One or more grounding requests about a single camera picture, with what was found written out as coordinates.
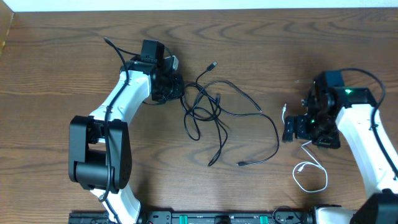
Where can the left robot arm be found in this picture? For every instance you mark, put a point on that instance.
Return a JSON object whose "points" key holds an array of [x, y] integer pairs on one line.
{"points": [[99, 157]]}

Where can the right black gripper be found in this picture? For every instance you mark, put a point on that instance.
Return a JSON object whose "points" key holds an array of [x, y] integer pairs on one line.
{"points": [[290, 128]]}

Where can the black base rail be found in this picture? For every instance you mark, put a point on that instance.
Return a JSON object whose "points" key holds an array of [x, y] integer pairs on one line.
{"points": [[281, 214]]}

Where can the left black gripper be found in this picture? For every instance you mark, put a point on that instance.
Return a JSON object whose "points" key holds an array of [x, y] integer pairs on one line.
{"points": [[170, 87]]}

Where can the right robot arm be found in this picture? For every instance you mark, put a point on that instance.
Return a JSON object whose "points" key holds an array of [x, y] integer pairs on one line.
{"points": [[334, 110]]}

